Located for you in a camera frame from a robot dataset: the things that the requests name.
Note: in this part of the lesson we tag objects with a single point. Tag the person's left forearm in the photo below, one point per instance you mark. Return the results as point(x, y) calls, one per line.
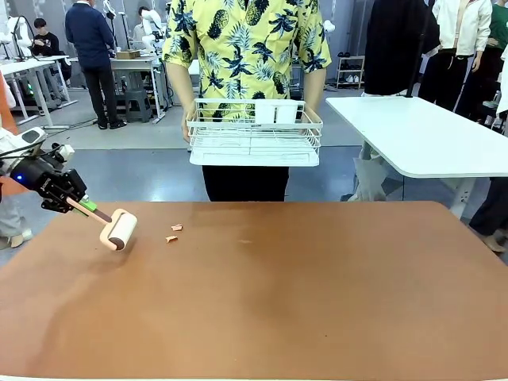
point(315, 87)

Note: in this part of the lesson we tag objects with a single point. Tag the black trousers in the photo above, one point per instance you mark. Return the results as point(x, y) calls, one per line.
point(246, 184)

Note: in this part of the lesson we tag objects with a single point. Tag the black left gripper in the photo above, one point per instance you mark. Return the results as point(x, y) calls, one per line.
point(37, 176)

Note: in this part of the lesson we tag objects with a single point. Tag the seated person in black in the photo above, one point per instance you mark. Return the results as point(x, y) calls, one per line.
point(47, 43)

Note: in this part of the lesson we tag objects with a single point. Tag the person in navy jacket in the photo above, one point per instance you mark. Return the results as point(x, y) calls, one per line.
point(89, 35)

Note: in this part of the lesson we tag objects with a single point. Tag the grey background workbench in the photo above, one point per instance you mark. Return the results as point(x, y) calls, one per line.
point(135, 65)

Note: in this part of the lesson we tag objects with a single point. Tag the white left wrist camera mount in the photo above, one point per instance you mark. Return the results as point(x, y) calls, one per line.
point(63, 152)

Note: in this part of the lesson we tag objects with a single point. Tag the large white table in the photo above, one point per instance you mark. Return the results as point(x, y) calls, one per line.
point(420, 131)

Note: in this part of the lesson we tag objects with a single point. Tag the person in pineapple shirt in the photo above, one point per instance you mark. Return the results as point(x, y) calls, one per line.
point(246, 47)

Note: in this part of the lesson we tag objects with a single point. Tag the person in green top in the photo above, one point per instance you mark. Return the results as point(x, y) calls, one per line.
point(498, 31)

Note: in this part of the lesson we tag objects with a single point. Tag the bystander legs dark trousers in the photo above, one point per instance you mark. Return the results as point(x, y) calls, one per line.
point(490, 214)

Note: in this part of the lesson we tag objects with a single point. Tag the person's right hand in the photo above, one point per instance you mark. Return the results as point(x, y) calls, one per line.
point(185, 129)

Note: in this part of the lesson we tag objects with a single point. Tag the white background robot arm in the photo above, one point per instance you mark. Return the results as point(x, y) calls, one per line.
point(20, 37)

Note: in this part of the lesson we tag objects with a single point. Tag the white shoe rack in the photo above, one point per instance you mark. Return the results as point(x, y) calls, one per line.
point(351, 73)

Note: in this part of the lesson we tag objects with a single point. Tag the person in white jacket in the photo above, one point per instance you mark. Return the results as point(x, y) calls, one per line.
point(460, 31)

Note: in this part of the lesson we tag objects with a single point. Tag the white plastic cutlery holder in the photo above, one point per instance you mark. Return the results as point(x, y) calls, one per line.
point(275, 113)

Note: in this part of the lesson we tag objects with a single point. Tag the person's right forearm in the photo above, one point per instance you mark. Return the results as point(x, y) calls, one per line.
point(180, 87)

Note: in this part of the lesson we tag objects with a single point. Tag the small pink paper scrap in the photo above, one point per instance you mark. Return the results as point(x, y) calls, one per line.
point(177, 227)
point(171, 239)

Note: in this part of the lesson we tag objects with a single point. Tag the brown cardboard box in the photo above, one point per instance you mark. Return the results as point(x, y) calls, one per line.
point(128, 54)

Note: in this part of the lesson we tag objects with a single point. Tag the pink lint roller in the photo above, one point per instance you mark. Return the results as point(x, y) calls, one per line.
point(121, 228)

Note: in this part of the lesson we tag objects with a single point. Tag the black hanging garment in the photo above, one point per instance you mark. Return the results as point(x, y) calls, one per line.
point(397, 47)

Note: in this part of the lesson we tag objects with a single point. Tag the white background desk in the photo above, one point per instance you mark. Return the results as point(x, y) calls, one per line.
point(28, 67)

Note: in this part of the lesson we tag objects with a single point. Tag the grey plastic stool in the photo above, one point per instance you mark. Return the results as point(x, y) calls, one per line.
point(138, 105)

